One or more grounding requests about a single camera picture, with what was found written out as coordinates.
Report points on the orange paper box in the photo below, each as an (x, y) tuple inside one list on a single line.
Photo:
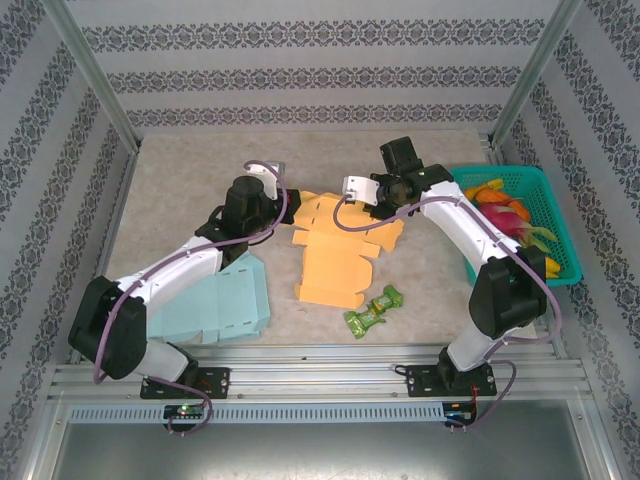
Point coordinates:
[(330, 260)]

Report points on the light blue paper box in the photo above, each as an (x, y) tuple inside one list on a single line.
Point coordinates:
[(235, 305)]

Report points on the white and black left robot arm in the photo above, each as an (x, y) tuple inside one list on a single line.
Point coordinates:
[(175, 270)]

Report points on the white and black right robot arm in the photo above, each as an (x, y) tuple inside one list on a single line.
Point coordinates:
[(450, 215)]

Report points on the single curved yellow banana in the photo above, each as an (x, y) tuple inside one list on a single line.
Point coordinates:
[(470, 192)]

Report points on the small green candy packet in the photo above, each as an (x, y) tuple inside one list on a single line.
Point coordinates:
[(387, 299)]

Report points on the small yellow fruit piece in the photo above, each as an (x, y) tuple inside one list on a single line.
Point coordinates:
[(495, 184)]

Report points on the orange fruit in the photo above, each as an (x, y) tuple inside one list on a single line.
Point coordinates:
[(495, 196)]

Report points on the pink dragon fruit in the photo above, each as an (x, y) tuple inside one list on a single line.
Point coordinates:
[(505, 220)]

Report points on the large green candy packet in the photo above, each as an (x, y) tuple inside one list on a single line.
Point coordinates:
[(365, 320)]

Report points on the teal plastic basket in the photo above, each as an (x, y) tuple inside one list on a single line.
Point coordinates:
[(550, 200)]

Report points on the yellow banana bunch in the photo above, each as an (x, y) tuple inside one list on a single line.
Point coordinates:
[(552, 267)]

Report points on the small circuit board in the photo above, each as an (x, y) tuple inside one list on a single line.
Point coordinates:
[(460, 410), (185, 411)]

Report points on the aluminium frame rail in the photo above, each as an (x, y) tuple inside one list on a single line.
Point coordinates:
[(320, 372)]

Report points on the aluminium frame post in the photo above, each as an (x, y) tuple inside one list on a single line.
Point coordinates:
[(95, 80), (530, 75)]

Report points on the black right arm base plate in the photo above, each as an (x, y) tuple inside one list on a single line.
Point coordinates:
[(425, 380)]

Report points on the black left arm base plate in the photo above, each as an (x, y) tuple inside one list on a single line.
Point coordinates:
[(215, 382)]

